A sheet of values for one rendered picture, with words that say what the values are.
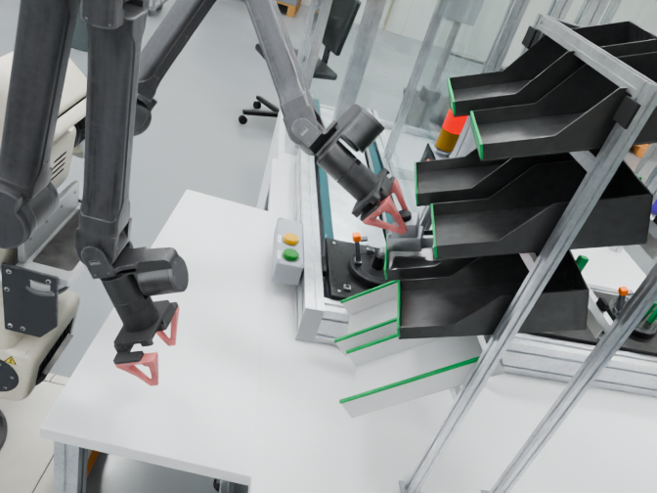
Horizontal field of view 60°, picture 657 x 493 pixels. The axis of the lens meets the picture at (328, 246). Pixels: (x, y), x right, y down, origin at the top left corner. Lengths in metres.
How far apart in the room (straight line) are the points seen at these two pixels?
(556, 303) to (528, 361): 0.62
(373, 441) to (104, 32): 0.87
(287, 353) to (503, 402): 0.52
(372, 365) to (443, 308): 0.22
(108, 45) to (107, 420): 0.66
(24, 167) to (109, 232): 0.14
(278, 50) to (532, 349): 0.91
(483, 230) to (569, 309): 0.17
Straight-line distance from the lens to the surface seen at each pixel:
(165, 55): 1.26
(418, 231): 1.06
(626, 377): 1.67
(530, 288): 0.83
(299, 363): 1.28
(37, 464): 1.79
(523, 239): 0.82
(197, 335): 1.29
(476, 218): 0.92
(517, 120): 0.88
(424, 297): 0.99
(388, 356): 1.11
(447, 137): 1.46
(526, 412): 1.45
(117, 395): 1.17
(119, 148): 0.80
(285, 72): 1.09
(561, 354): 1.53
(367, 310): 1.22
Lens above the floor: 1.76
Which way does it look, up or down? 33 degrees down
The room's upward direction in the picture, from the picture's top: 18 degrees clockwise
